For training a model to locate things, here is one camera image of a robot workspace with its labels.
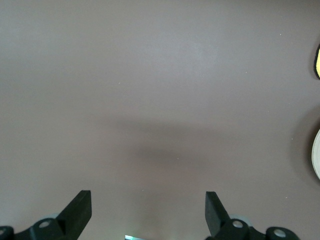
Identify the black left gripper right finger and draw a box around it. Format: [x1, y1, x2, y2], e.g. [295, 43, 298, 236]
[205, 191, 300, 240]

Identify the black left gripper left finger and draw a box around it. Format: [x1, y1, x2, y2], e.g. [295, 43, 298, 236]
[0, 190, 92, 240]

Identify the round wooden plate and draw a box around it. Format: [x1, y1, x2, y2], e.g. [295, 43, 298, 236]
[311, 128, 320, 181]

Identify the brown table cover sheet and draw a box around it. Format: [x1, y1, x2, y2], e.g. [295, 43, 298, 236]
[0, 0, 320, 240]

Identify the yellow quilted oven mitt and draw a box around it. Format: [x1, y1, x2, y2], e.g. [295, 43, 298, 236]
[312, 43, 320, 80]

